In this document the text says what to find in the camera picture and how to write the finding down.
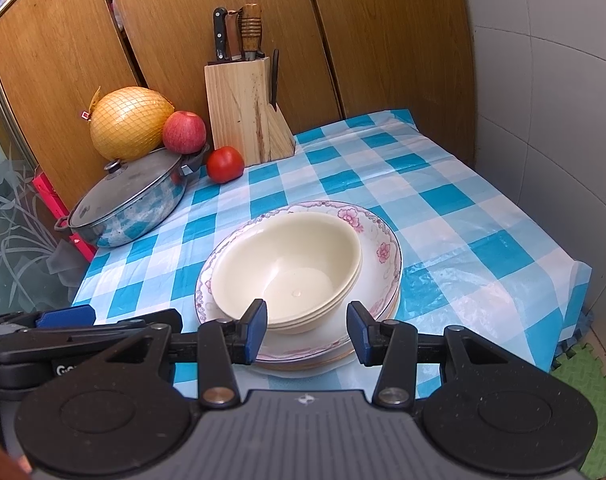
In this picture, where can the wooden knife block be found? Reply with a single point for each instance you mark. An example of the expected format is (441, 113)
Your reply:
(241, 113)

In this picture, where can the blue white checkered tablecloth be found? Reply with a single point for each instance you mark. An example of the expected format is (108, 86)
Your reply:
(471, 257)

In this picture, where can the yellow netted pomelo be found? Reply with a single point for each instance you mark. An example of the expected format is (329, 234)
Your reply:
(127, 123)

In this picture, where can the steel pot with lid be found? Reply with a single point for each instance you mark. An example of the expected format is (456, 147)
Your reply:
(132, 199)

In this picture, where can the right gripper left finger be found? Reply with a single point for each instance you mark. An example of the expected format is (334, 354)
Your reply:
(215, 348)

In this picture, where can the etched glass door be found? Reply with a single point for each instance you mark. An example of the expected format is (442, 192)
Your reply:
(39, 268)

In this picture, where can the brown handled knife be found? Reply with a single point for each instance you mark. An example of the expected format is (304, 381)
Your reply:
(233, 41)

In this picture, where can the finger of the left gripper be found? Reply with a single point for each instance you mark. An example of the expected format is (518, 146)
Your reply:
(71, 317)

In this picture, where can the ribbed wooden handled knife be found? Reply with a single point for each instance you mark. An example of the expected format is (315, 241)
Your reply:
(251, 30)

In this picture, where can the red apple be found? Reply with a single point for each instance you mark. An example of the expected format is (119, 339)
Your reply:
(184, 132)

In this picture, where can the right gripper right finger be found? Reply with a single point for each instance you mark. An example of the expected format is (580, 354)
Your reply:
(397, 348)

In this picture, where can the pink flower rimmed plate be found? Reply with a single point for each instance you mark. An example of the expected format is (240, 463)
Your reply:
(379, 284)

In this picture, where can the cream bowl back small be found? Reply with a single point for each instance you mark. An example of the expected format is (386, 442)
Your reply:
(297, 301)

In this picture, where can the green foam floor mat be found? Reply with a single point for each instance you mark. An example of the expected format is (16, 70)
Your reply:
(581, 369)

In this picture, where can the white plate red carnations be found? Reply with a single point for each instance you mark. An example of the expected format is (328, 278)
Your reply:
(324, 342)

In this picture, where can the red tomato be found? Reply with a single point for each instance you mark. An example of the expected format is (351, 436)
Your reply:
(224, 165)

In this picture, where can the black handled knife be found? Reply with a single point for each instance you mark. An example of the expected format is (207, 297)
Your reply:
(219, 31)

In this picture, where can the small white flowered plate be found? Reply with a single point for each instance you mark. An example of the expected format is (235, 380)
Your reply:
(305, 367)

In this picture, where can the red cutting board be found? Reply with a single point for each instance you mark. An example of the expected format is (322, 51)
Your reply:
(57, 208)

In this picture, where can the cream bowl front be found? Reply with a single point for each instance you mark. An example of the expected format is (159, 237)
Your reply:
(224, 277)

